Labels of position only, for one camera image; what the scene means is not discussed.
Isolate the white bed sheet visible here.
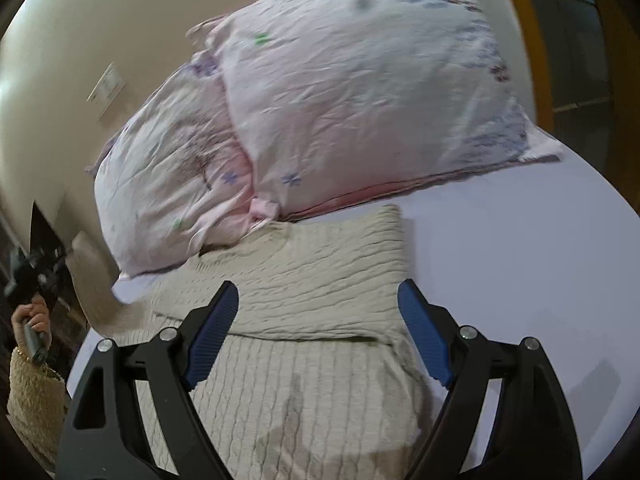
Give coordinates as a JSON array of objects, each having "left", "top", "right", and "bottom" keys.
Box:
[{"left": 65, "top": 152, "right": 640, "bottom": 480}]

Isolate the wooden door frame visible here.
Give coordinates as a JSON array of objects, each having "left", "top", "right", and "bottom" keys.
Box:
[{"left": 511, "top": 0, "right": 554, "bottom": 133}]

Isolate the white wall switch plate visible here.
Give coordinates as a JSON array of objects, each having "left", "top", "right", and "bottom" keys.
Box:
[{"left": 87, "top": 63, "right": 126, "bottom": 118}]

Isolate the beige knit sleeve forearm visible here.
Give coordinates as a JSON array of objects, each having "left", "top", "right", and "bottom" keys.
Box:
[{"left": 6, "top": 347, "right": 67, "bottom": 478}]

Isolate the beige cable-knit sweater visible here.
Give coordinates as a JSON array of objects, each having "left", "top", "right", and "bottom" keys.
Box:
[{"left": 69, "top": 202, "right": 436, "bottom": 480}]

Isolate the person's left hand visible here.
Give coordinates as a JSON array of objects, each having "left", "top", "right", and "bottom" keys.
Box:
[{"left": 11, "top": 294, "right": 52, "bottom": 351}]

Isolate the large pink floral pillow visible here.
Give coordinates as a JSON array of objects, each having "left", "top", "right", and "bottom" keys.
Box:
[{"left": 188, "top": 0, "right": 562, "bottom": 219}]

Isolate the smaller pink floral pillow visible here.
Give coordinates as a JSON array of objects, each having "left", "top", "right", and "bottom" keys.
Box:
[{"left": 90, "top": 51, "right": 279, "bottom": 275}]

